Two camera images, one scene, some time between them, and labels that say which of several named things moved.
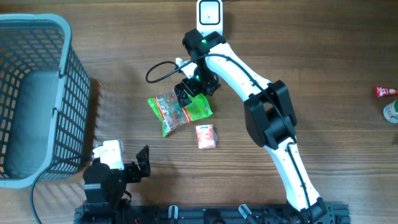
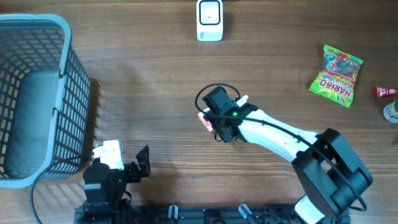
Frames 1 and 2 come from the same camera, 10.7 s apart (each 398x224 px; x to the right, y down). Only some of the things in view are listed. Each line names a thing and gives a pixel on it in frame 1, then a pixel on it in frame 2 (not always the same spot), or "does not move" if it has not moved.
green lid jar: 390,112 does not move
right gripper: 180,91 to 221,132
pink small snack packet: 207,137 to 206,122
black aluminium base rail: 328,213 does not move
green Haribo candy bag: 171,115 to 337,77
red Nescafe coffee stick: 383,91 does not move
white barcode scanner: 209,17 does not move
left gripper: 135,175 does not move
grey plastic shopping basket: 45,101 does not move
